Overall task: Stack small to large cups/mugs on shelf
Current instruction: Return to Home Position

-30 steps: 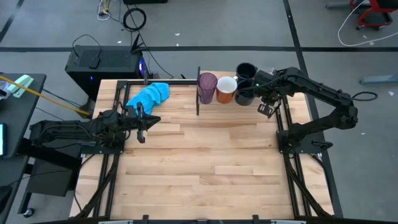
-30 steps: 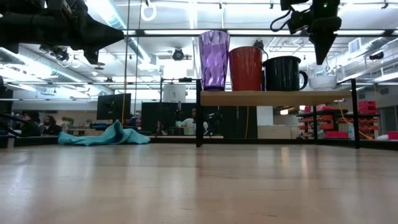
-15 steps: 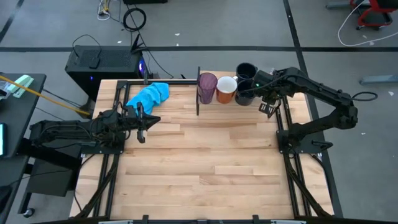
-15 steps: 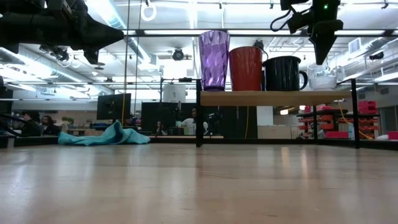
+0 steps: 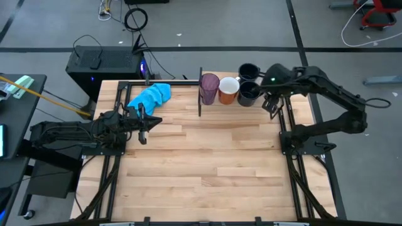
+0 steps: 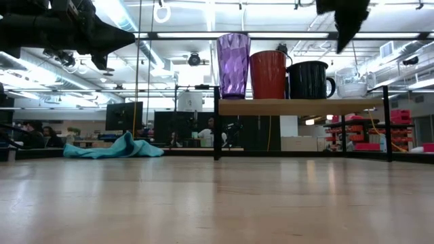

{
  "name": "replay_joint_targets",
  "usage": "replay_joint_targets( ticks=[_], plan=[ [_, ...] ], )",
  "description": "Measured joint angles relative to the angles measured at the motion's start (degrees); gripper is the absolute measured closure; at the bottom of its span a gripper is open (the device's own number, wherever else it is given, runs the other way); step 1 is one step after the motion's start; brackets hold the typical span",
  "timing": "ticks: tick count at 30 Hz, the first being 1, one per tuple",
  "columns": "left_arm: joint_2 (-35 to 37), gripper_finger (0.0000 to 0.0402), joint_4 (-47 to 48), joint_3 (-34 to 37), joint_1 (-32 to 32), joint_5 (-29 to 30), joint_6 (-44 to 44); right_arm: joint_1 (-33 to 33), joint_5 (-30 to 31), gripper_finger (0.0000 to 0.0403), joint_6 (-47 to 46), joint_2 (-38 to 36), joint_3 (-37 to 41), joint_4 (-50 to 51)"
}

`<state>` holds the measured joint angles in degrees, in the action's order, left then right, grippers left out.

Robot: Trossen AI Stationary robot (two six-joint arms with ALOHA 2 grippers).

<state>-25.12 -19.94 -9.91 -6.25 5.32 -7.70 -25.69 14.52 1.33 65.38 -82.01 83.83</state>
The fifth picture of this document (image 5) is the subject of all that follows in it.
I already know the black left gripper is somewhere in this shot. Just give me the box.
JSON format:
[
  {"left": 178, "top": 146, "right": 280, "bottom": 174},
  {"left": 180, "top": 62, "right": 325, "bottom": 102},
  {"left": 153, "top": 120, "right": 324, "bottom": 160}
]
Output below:
[{"left": 125, "top": 105, "right": 163, "bottom": 145}]

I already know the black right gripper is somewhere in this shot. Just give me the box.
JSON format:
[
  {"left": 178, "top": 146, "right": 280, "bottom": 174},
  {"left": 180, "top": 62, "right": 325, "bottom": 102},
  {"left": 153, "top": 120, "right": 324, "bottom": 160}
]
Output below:
[{"left": 251, "top": 63, "right": 296, "bottom": 121}]

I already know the large dark blue speckled mug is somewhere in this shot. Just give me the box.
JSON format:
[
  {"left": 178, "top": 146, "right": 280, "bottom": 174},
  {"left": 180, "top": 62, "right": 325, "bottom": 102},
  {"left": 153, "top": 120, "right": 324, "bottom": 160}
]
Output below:
[{"left": 237, "top": 80, "right": 262, "bottom": 107}]

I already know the small dark blue speckled mug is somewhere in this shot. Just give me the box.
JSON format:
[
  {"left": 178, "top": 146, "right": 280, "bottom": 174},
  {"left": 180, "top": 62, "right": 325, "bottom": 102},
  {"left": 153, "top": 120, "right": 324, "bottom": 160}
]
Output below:
[{"left": 237, "top": 62, "right": 262, "bottom": 83}]

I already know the orange mug white inside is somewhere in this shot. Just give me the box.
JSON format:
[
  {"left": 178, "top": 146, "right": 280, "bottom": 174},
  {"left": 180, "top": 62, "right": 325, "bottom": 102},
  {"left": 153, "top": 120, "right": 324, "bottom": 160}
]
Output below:
[{"left": 218, "top": 76, "right": 241, "bottom": 105}]

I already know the purple faceted tumbler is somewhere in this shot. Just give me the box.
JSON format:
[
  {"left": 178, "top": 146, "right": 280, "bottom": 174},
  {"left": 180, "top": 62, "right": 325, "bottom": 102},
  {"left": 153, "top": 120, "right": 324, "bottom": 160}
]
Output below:
[{"left": 199, "top": 73, "right": 220, "bottom": 106}]

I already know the blue cloth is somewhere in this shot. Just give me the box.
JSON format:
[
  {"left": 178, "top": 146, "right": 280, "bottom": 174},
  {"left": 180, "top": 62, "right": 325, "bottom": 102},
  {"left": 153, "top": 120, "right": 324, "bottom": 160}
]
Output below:
[{"left": 127, "top": 83, "right": 172, "bottom": 117}]

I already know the black computer tower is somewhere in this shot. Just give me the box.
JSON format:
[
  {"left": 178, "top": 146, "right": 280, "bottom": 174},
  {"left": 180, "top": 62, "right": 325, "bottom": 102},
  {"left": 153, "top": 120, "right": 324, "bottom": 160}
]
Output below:
[{"left": 65, "top": 45, "right": 147, "bottom": 101}]

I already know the black flat box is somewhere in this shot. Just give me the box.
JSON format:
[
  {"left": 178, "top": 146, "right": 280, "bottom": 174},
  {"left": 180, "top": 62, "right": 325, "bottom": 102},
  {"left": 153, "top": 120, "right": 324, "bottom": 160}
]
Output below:
[{"left": 24, "top": 159, "right": 77, "bottom": 199}]

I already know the grey floor bar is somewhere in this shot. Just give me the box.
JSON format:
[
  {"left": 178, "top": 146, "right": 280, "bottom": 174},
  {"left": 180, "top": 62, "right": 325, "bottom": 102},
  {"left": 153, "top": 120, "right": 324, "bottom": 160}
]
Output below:
[{"left": 362, "top": 75, "right": 402, "bottom": 87}]

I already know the black desk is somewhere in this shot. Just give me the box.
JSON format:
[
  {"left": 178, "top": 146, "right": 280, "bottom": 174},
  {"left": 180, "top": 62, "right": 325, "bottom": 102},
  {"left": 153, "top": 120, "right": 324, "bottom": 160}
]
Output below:
[{"left": 0, "top": 73, "right": 48, "bottom": 226}]

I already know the pale green stapler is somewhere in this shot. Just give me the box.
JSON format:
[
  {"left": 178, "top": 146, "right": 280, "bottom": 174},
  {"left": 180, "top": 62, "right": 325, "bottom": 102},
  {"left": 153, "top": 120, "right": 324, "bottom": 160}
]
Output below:
[{"left": 6, "top": 75, "right": 35, "bottom": 100}]

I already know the red chair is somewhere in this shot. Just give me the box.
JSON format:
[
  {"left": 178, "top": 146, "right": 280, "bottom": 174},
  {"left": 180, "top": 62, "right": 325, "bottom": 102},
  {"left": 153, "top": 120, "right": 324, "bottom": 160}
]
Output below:
[{"left": 353, "top": 0, "right": 402, "bottom": 31}]

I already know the black aluminium rig frame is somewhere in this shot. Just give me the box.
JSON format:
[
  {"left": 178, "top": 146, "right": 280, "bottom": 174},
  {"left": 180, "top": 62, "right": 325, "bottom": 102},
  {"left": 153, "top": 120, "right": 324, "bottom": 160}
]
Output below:
[{"left": 31, "top": 80, "right": 402, "bottom": 226}]

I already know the white floor cable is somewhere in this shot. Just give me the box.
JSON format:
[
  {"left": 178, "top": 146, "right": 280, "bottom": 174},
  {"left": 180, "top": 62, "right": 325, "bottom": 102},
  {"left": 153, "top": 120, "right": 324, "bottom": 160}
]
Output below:
[{"left": 340, "top": 0, "right": 402, "bottom": 48}]

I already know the black coiled cable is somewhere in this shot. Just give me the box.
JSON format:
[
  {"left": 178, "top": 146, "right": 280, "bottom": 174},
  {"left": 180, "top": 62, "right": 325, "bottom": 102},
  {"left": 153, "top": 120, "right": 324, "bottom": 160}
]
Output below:
[{"left": 124, "top": 8, "right": 149, "bottom": 33}]

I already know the yellow strap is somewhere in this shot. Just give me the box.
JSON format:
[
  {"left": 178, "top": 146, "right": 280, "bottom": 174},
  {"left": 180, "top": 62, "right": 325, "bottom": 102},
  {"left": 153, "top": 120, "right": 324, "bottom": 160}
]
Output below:
[{"left": 0, "top": 75, "right": 92, "bottom": 119}]

